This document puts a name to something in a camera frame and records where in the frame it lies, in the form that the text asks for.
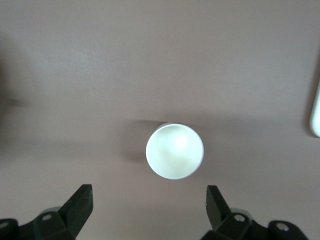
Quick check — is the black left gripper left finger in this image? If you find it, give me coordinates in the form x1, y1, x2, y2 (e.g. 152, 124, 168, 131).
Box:
0, 184, 94, 240

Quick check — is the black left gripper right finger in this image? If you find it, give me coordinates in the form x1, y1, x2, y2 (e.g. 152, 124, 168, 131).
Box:
201, 184, 308, 240

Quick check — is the white plastic cup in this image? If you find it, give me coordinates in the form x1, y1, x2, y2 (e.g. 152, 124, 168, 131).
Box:
145, 122, 205, 180

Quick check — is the cream bear print tray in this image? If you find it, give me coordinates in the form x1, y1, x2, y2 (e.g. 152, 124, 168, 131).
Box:
308, 79, 320, 138

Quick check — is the brown table mat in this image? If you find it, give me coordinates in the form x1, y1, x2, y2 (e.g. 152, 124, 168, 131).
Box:
0, 0, 320, 240

